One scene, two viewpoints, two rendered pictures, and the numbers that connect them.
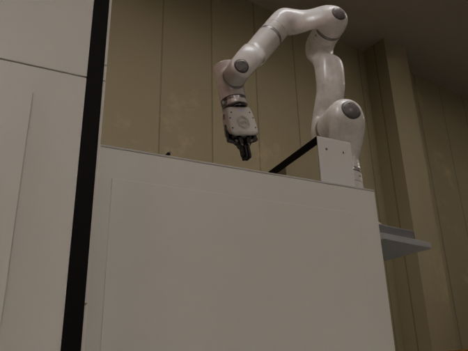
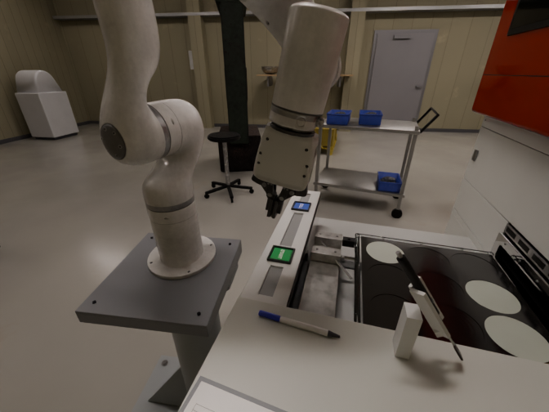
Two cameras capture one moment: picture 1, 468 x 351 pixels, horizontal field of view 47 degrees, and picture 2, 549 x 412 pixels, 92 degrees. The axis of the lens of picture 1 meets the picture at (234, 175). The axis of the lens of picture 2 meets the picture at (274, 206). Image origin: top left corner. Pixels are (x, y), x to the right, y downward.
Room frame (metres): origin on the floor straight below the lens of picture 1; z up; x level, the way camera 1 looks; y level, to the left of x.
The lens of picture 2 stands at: (1.86, 0.27, 1.35)
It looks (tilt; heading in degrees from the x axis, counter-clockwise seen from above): 27 degrees down; 222
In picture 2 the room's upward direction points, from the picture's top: straight up
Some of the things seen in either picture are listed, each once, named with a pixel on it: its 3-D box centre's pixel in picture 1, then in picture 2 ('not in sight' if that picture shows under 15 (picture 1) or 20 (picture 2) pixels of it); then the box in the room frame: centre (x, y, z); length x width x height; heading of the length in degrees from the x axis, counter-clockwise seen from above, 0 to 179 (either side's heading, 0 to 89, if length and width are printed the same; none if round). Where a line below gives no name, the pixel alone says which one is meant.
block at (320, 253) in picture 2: not in sight; (325, 254); (1.32, -0.02, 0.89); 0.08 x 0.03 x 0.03; 116
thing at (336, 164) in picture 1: (276, 204); (291, 248); (1.36, -0.11, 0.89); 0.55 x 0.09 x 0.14; 26
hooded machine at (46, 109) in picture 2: not in sight; (46, 105); (0.56, -7.62, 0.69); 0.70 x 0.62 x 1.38; 34
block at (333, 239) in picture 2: not in sight; (328, 239); (1.25, -0.06, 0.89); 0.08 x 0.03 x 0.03; 116
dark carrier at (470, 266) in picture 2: not in sight; (438, 287); (1.26, 0.24, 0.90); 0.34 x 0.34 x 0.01; 26
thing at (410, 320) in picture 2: not in sight; (422, 322); (1.53, 0.25, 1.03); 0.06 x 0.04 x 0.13; 116
